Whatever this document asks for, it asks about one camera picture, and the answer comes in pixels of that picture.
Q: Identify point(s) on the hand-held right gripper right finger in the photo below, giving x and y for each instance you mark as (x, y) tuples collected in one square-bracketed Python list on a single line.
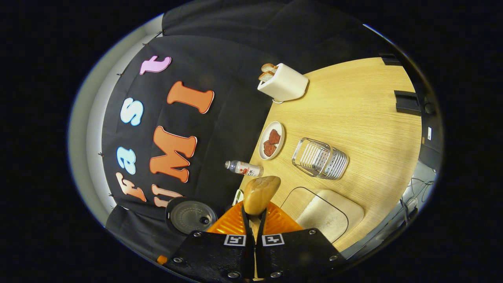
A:
[(298, 255)]

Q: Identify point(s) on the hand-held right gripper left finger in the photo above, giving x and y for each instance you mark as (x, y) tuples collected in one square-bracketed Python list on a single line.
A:
[(214, 255)]

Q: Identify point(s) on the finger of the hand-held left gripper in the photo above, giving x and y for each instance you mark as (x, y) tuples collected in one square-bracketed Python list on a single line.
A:
[(162, 260)]

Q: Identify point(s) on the dark grey rice cooker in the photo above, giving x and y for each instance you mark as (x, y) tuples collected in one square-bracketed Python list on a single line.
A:
[(190, 216)]

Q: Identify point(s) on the wooden spoon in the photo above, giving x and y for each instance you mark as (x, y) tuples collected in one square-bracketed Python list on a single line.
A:
[(260, 192)]

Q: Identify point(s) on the white divided condiment dish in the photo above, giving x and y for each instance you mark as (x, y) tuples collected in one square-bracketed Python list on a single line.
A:
[(238, 197)]

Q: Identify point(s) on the clear plastic water bottle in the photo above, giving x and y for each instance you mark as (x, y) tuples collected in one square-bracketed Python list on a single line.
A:
[(245, 169)]

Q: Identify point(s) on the white round plate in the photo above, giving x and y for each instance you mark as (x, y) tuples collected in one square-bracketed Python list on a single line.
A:
[(277, 149)]

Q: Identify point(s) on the white toaster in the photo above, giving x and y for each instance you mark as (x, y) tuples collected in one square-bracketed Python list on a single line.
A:
[(285, 84)]

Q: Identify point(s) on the black equipment case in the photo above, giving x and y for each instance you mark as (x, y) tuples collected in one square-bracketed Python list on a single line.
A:
[(430, 145)]

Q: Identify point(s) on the row of cloth clips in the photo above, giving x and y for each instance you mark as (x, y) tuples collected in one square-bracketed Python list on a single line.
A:
[(159, 32)]

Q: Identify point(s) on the black bracket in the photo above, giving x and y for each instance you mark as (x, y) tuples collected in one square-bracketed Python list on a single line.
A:
[(406, 102)]

